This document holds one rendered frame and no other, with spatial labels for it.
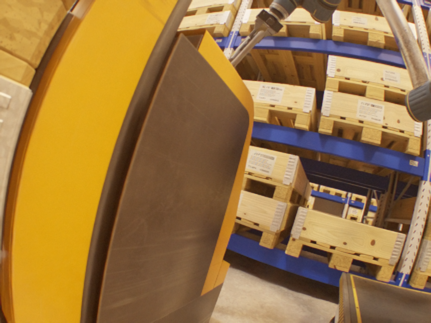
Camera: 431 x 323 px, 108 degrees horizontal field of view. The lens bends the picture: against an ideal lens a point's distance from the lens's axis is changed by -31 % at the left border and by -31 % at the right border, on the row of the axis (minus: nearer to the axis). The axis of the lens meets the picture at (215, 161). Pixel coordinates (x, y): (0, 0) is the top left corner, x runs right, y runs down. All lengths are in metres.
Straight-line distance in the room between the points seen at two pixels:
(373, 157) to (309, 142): 0.49
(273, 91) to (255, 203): 0.89
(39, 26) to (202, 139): 0.34
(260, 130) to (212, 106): 1.38
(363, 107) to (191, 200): 1.54
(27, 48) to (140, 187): 0.24
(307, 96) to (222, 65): 1.38
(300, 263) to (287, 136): 0.94
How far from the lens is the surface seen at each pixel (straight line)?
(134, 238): 0.38
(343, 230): 1.62
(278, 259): 1.73
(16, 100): 0.25
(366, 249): 1.66
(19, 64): 0.26
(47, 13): 0.28
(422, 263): 1.85
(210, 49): 0.45
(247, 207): 1.68
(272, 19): 1.15
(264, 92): 1.90
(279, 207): 1.62
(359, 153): 1.74
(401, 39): 1.57
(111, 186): 0.39
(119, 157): 0.38
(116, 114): 0.36
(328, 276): 1.74
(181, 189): 0.43
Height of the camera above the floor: 0.63
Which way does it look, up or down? 5 degrees up
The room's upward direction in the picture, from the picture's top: 17 degrees clockwise
